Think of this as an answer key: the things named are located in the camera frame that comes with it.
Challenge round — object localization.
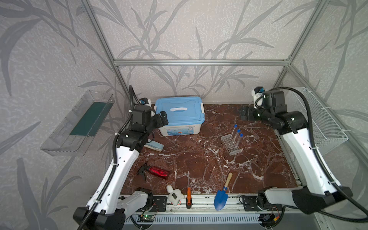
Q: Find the white plastic bin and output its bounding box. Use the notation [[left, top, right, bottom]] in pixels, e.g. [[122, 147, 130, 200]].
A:
[[159, 123, 202, 136]]

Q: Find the blue capped test tube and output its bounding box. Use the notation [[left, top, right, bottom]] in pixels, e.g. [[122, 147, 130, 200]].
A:
[[235, 133, 243, 148], [233, 129, 241, 143], [230, 124, 237, 140]]

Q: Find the blue plastic bin lid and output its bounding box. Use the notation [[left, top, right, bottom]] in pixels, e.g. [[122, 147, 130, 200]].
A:
[[155, 96, 205, 126]]

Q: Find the clear acrylic test tube rack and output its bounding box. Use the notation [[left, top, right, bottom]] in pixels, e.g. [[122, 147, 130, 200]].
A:
[[221, 134, 243, 156]]

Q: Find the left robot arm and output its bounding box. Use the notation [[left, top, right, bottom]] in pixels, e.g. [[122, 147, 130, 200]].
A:
[[73, 105, 169, 230]]

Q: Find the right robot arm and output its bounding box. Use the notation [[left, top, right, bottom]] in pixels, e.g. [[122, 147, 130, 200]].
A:
[[245, 87, 353, 214]]

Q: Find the grey-blue flat tool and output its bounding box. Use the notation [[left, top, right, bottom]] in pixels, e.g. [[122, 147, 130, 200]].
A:
[[144, 139, 164, 152]]

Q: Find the red small object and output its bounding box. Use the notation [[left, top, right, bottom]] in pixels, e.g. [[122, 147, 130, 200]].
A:
[[137, 163, 170, 181]]

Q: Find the green circuit board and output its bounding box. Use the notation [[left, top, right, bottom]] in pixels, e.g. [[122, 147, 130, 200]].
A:
[[138, 214, 155, 223]]

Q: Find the blue garden trowel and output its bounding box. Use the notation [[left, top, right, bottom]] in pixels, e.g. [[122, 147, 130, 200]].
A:
[[214, 172, 233, 211]]

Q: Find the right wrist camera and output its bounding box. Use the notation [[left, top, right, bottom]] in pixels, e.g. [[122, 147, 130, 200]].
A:
[[252, 86, 265, 109]]

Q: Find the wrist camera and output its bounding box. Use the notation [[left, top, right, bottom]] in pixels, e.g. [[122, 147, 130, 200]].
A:
[[252, 86, 265, 109], [140, 98, 152, 107]]

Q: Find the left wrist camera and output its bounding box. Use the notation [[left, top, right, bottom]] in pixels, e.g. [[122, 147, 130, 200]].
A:
[[140, 98, 152, 107]]

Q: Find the white wire basket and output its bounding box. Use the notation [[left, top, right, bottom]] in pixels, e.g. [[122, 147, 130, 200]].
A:
[[285, 87, 348, 155]]

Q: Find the clear wall shelf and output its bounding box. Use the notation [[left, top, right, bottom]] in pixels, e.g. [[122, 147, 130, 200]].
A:
[[40, 90, 115, 157]]

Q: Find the aluminium frame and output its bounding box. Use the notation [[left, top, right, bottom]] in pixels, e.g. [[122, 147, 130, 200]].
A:
[[80, 0, 368, 213]]

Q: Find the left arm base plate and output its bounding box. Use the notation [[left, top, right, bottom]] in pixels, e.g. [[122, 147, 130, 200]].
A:
[[137, 196, 167, 212]]

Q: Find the orange handled screwdriver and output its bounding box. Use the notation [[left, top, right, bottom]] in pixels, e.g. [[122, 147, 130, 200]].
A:
[[186, 172, 192, 209]]

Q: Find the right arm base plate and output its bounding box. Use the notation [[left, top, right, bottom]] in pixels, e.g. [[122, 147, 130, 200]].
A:
[[239, 195, 283, 212]]

